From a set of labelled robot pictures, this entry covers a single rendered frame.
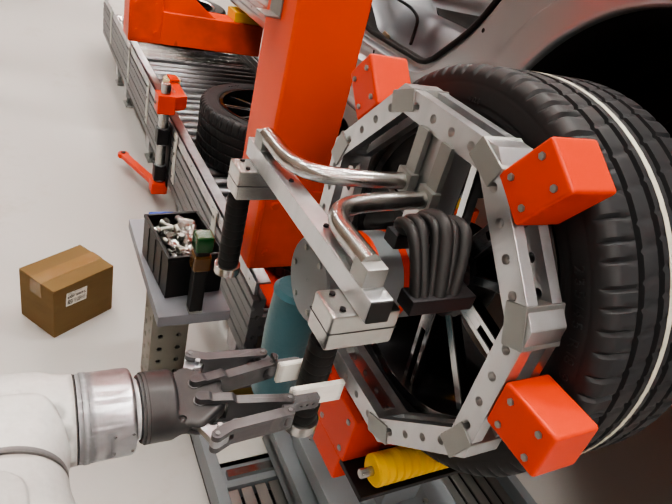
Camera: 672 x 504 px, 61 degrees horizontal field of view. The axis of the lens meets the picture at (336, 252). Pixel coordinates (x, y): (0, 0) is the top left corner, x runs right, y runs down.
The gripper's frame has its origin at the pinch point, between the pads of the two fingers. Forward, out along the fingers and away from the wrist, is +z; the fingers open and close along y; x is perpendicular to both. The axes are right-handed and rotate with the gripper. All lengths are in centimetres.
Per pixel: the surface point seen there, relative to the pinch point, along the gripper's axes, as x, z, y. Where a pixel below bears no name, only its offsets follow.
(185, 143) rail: -43, 27, -168
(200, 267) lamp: -24, 4, -58
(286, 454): -68, 25, -37
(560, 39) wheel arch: 37, 70, -48
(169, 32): -24, 37, -257
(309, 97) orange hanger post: 14, 24, -64
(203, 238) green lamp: -17, 3, -58
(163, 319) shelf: -38, -3, -58
